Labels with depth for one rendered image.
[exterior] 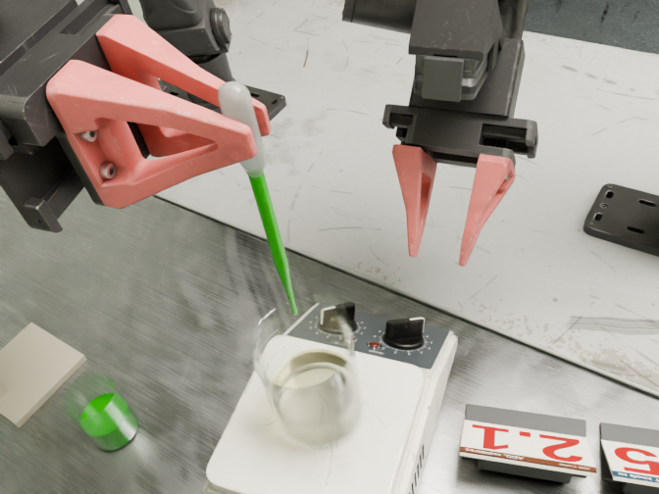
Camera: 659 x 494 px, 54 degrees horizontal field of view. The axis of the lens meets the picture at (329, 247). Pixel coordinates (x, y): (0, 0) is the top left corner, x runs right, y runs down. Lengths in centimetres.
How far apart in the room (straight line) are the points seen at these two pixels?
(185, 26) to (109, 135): 50
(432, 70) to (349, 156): 39
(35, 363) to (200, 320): 15
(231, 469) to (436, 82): 27
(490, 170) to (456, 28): 10
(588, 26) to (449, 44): 247
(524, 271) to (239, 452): 32
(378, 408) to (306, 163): 39
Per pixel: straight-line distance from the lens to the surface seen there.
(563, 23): 286
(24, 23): 33
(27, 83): 29
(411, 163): 44
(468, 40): 38
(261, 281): 64
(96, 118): 28
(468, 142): 44
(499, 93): 44
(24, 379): 66
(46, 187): 32
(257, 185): 29
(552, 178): 73
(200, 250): 69
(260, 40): 102
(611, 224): 67
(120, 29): 30
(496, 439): 51
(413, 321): 51
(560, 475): 51
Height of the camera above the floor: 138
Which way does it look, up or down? 46 degrees down
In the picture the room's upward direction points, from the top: 11 degrees counter-clockwise
